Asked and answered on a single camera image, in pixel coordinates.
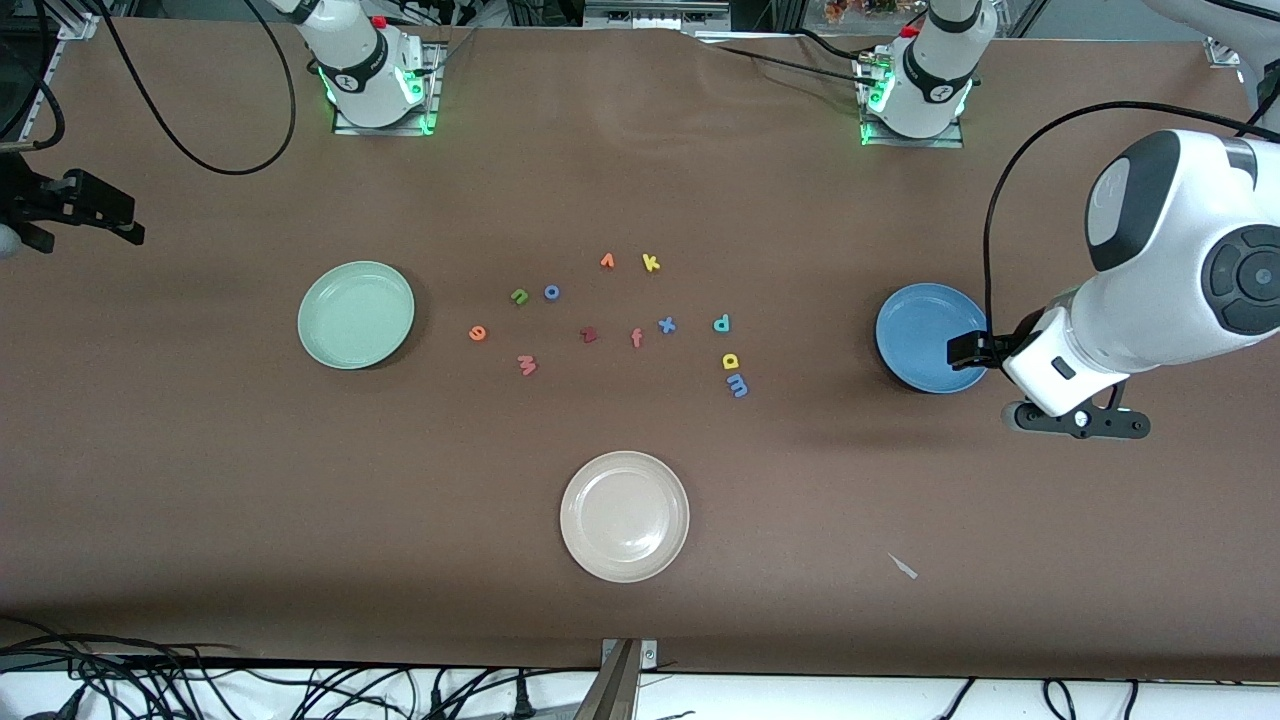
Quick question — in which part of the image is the black cable tangle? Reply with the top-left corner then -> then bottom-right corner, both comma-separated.
0,615 -> 601,720

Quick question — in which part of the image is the beige plate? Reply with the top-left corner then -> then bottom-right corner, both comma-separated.
560,451 -> 691,584

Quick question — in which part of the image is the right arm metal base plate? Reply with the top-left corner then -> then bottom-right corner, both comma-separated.
332,40 -> 441,137

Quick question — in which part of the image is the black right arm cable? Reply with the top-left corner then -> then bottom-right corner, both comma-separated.
0,0 -> 298,176

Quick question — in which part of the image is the grey metal background device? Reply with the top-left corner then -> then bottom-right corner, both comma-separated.
583,0 -> 733,33

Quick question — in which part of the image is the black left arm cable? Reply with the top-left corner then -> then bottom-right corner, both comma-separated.
983,100 -> 1280,346

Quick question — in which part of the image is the pale green plate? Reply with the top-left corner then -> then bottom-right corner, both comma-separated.
297,261 -> 416,371

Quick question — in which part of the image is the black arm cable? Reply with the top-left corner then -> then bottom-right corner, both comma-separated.
983,100 -> 1280,346
0,0 -> 298,176

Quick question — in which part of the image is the metal table edge bracket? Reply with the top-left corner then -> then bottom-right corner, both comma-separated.
575,638 -> 659,720

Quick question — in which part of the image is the black cable on table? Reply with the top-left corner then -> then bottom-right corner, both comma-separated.
685,28 -> 886,89

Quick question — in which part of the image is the brown table cover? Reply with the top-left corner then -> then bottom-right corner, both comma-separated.
0,15 -> 1280,681

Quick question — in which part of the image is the blue plate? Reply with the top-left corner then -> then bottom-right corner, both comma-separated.
875,283 -> 991,395

